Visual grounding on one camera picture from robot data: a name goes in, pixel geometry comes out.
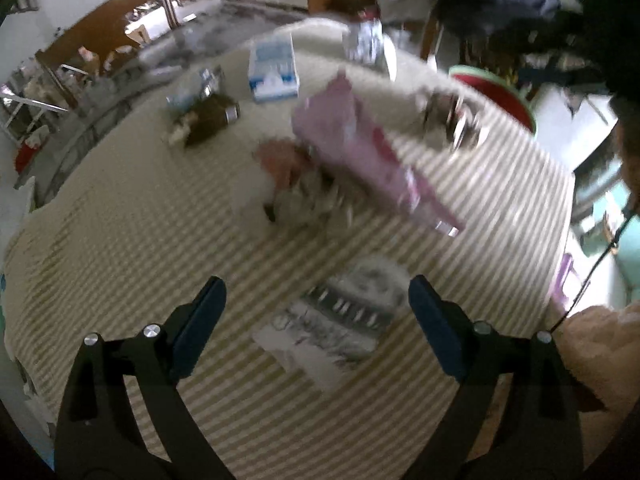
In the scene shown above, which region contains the black and white wrapper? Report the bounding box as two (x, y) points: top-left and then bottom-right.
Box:
(252, 255), (408, 393)

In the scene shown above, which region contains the blue-white wrapper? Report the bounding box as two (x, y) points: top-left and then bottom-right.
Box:
(167, 67), (226, 111)

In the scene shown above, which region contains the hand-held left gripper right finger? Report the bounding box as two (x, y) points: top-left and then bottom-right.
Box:
(400, 275), (583, 480)

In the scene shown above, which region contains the black cable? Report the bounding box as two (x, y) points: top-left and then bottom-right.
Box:
(550, 195), (640, 333)

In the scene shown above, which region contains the red bag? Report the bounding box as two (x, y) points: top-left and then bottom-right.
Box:
(14, 142), (41, 173)

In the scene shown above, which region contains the pink wrapper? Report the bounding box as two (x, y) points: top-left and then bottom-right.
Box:
(291, 71), (467, 237)

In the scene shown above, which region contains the white metal rack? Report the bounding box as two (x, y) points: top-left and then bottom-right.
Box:
(0, 87), (71, 133)

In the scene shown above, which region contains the purple plastic stool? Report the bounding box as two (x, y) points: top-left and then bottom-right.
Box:
(550, 252), (586, 311)

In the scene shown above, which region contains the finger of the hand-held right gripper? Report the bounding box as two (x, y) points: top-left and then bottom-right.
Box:
(417, 87), (493, 153)

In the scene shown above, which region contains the red bin with green rim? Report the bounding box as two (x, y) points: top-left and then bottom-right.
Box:
(447, 64), (538, 136)

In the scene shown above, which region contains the woven beige table mat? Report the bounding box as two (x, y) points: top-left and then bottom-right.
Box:
(0, 17), (576, 480)

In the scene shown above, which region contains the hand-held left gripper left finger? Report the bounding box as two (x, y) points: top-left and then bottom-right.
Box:
(55, 276), (236, 480)

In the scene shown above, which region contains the brown wooden dining chair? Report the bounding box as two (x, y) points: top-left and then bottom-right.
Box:
(35, 0), (183, 83)

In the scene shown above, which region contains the white-red wrapper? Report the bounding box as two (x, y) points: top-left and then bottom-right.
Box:
(262, 170), (356, 231)

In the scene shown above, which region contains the silver foil wrapper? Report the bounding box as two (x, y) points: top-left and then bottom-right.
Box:
(342, 17), (386, 66)

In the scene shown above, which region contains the blue-white tissue packet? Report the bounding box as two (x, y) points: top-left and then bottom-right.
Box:
(248, 35), (301, 104)

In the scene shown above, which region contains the person's pink fleece clothing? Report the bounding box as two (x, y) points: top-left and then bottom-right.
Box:
(555, 302), (640, 480)

